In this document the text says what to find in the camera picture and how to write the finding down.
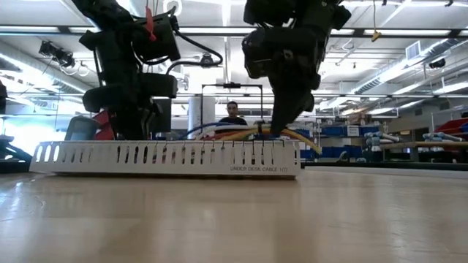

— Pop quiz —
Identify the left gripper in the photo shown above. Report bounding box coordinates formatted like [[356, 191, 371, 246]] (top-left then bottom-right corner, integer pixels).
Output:
[[82, 69, 162, 142]]

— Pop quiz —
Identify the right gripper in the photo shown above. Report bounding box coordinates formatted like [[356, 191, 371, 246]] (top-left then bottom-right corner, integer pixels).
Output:
[[268, 36, 322, 137]]

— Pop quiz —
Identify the yellow cable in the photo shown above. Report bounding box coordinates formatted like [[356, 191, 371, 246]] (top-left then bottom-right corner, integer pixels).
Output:
[[219, 126, 323, 155]]

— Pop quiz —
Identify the white cable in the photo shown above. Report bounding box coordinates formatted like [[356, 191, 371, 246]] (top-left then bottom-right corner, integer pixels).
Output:
[[195, 123, 266, 142]]

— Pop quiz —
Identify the white perforated cable raceway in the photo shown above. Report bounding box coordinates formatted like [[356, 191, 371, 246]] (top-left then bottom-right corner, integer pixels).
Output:
[[29, 140, 301, 179]]

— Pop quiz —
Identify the blue cable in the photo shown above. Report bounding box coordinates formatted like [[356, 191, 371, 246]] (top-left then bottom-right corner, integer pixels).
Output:
[[178, 121, 235, 142]]

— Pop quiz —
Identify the red machine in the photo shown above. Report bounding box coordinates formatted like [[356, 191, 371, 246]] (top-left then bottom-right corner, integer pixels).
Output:
[[93, 109, 118, 142]]

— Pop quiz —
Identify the black monitor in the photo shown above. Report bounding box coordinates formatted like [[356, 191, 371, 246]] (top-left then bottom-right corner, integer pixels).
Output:
[[149, 98, 172, 134]]

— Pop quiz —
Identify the grey chair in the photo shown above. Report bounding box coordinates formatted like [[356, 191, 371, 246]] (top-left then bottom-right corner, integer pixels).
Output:
[[64, 115, 102, 142]]

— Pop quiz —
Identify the blue bin shelf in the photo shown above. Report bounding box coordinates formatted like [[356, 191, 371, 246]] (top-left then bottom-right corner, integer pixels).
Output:
[[299, 123, 383, 161]]

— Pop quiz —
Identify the person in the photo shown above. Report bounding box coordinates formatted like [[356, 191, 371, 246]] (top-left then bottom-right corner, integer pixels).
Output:
[[218, 101, 249, 127]]

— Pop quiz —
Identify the wooden top workbench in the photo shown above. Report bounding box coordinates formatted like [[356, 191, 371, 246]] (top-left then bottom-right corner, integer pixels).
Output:
[[379, 141, 468, 164]]

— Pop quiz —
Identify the red and blue bin rack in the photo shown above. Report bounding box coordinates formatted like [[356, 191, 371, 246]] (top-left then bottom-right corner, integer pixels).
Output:
[[434, 117, 468, 137]]

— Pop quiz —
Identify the black rectangular stand frame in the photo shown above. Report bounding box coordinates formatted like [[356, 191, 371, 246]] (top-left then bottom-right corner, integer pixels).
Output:
[[200, 82, 264, 127]]

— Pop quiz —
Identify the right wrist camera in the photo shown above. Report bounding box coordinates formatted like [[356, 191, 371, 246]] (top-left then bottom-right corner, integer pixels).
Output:
[[241, 31, 271, 80]]

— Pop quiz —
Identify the black frame-mounted device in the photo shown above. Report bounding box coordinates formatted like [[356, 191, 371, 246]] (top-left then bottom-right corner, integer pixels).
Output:
[[38, 39, 77, 69]]

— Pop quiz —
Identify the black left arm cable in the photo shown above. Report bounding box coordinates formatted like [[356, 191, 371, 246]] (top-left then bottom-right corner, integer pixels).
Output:
[[166, 27, 224, 76]]

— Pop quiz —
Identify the yellow hanging cord pull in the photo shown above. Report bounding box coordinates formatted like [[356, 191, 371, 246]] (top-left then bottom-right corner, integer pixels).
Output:
[[370, 0, 382, 43]]

